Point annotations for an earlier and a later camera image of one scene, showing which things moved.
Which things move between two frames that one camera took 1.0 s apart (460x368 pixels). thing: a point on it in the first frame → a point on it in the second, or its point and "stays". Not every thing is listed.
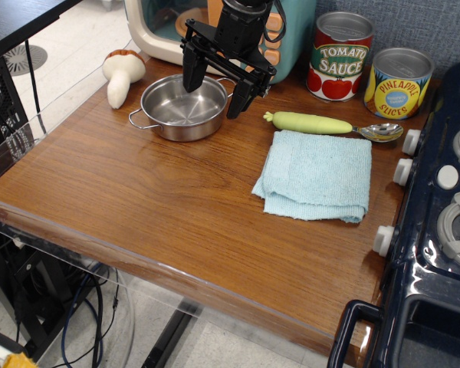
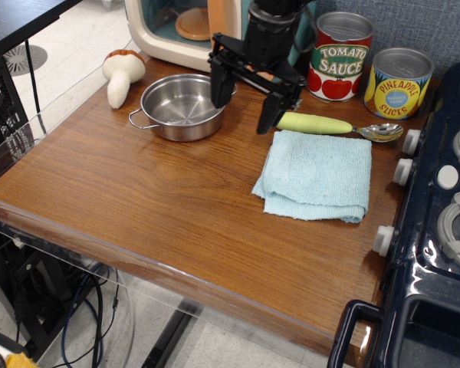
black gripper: (234, 48) → (261, 59)
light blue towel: (317, 176) stays
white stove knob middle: (402, 171) stays
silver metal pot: (183, 116) stays
